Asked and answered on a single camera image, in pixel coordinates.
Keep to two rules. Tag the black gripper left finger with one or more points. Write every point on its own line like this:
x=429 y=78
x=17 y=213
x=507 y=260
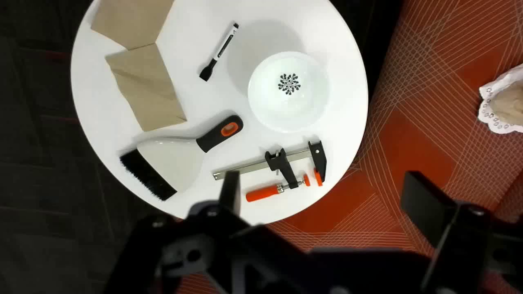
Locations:
x=231 y=192

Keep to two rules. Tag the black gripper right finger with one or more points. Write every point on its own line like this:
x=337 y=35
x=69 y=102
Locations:
x=429 y=208

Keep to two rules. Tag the black and white marker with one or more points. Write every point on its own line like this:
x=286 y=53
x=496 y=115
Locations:
x=206 y=73

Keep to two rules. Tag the white bowl with snowflake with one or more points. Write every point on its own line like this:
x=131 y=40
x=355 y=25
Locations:
x=288 y=92

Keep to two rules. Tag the white brush with black bristles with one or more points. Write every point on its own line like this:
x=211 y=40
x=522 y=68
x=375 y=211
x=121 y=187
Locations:
x=169 y=166

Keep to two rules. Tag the round white table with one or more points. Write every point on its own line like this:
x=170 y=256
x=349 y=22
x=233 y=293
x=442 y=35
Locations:
x=192 y=33

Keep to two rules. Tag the white lace cloth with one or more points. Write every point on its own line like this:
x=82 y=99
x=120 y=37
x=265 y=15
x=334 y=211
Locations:
x=502 y=102

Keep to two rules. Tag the orange patterned sofa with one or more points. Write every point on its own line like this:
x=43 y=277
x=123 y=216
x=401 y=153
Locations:
x=427 y=60

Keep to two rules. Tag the lower brown paper napkin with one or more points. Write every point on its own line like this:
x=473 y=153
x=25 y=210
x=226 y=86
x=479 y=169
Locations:
x=143 y=79

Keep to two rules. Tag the brown paper napkin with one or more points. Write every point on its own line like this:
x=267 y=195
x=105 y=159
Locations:
x=143 y=79
x=131 y=24

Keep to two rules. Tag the upper brown paper napkin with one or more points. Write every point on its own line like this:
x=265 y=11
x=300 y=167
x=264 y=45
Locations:
x=131 y=24

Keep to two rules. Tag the bar clamp with orange handle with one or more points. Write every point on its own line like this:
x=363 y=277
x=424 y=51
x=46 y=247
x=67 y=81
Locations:
x=282 y=161

